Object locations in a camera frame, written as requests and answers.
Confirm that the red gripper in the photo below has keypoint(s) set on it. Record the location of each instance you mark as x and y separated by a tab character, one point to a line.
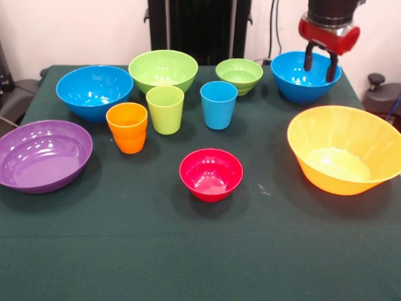
322	36

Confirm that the large yellow-orange bowl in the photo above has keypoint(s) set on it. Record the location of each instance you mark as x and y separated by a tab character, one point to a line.
338	147

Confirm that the small pink-red bowl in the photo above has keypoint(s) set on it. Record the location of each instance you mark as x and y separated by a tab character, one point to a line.
211	175

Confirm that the blue plastic bowl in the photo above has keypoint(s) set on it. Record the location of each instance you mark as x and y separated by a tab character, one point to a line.
291	87
94	91

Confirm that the dark grey stand foot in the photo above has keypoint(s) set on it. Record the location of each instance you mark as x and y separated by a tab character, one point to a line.
379	100
18	94

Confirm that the small green bowl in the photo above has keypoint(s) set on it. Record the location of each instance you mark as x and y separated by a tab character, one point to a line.
239	75

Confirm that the blue plastic cup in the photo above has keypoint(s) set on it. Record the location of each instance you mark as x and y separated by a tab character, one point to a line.
218	106

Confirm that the large green bowl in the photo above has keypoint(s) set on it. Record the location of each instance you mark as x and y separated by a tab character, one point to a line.
163	70

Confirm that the green plastic cup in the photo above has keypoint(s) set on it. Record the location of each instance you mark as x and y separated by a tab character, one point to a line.
165	109

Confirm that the orange plastic cup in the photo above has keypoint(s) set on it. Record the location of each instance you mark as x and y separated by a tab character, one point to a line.
127	131

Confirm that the dark green tablecloth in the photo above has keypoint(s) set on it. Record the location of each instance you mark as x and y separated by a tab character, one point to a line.
200	244

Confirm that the purple shallow bowl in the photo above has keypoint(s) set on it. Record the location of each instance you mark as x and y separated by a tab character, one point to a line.
44	163

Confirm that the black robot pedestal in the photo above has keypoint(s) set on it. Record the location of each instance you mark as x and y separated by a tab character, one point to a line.
194	31

